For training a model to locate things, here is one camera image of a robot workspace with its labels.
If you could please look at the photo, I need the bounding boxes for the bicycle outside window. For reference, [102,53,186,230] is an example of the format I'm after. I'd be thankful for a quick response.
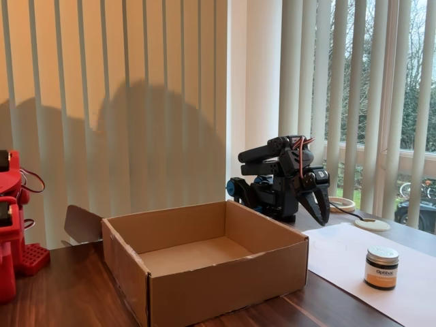
[398,178,436,199]

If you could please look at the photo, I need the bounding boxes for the round white cable grommet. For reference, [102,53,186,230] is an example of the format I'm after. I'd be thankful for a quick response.
[354,217,391,233]

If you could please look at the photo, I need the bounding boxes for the masking tape roll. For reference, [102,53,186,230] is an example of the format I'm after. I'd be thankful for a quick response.
[328,196,356,214]

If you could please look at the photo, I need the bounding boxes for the white paper sheet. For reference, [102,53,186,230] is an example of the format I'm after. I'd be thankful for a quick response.
[302,221,436,327]

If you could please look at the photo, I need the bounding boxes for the red leader robot arm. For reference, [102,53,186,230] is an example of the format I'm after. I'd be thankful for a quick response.
[0,149,51,305]

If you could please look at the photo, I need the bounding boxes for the dark car outside window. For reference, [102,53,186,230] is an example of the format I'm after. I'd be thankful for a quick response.
[394,199,436,234]

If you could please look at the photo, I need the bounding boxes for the open cardboard box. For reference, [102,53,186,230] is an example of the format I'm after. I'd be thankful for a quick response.
[63,200,310,327]

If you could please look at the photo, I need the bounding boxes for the white jar with silver lid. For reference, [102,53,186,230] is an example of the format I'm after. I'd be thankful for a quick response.
[363,246,399,291]

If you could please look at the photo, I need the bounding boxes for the thin black cable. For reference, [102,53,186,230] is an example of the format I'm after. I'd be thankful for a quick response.
[329,202,367,222]

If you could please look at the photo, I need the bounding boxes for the white vertical blinds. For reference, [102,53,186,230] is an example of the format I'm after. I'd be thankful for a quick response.
[0,0,228,249]
[279,0,436,234]

